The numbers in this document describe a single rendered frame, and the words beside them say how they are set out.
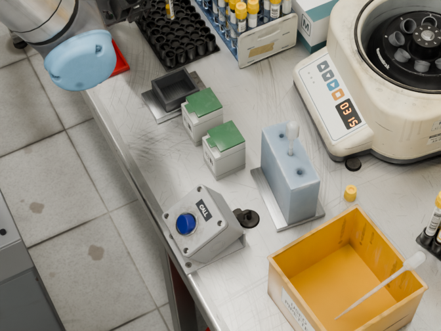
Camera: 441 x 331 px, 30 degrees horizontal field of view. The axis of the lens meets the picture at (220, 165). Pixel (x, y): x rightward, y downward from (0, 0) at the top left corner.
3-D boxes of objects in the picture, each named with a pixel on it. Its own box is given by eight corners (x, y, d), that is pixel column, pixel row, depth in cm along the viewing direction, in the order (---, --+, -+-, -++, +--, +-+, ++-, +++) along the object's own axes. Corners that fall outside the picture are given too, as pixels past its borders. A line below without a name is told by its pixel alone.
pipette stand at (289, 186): (250, 173, 115) (250, 131, 106) (296, 158, 116) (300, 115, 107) (276, 232, 109) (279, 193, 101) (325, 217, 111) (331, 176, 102)
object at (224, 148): (203, 160, 116) (201, 132, 110) (232, 146, 117) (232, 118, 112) (216, 181, 114) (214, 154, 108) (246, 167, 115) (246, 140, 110)
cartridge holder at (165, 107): (142, 99, 122) (139, 83, 119) (195, 76, 124) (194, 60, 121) (157, 125, 120) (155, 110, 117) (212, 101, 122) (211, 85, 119)
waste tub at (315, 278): (264, 292, 105) (266, 256, 96) (348, 241, 108) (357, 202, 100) (327, 379, 98) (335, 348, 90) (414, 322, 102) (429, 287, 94)
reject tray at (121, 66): (71, 56, 127) (71, 52, 127) (112, 39, 129) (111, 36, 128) (88, 86, 124) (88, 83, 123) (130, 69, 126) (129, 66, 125)
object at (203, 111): (182, 127, 119) (180, 98, 114) (212, 114, 120) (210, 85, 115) (195, 147, 117) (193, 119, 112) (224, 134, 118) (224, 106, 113)
